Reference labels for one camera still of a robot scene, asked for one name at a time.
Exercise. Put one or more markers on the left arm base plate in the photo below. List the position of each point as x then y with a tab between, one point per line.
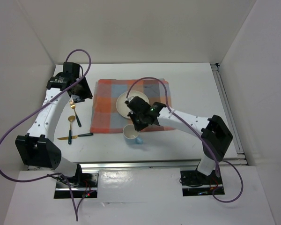
87	187

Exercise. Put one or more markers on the aluminium rail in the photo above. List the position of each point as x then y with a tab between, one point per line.
148	164
227	110

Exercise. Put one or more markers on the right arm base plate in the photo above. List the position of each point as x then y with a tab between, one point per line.
195	183

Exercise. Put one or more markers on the aluminium right side rail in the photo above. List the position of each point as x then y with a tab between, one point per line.
227	110

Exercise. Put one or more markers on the gold spoon green handle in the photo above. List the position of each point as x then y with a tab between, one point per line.
71	119

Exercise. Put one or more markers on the aluminium front rail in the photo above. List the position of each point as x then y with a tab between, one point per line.
148	164

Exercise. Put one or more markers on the light blue mug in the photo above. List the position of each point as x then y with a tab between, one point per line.
131	136

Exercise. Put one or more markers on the gold knife green handle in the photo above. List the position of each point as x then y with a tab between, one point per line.
75	136

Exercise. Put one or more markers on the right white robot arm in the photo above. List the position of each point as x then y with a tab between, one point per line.
212	132

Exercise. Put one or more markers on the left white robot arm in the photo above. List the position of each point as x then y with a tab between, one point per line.
36	148

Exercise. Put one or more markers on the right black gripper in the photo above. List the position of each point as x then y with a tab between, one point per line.
139	126

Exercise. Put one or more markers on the gold fork green handle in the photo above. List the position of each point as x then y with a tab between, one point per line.
73	106

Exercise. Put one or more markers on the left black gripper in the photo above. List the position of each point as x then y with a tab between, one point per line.
86	93

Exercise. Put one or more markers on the cream ceramic plate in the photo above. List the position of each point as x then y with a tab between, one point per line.
122	108

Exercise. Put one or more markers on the orange blue checkered cloth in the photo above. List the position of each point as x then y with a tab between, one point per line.
105	117

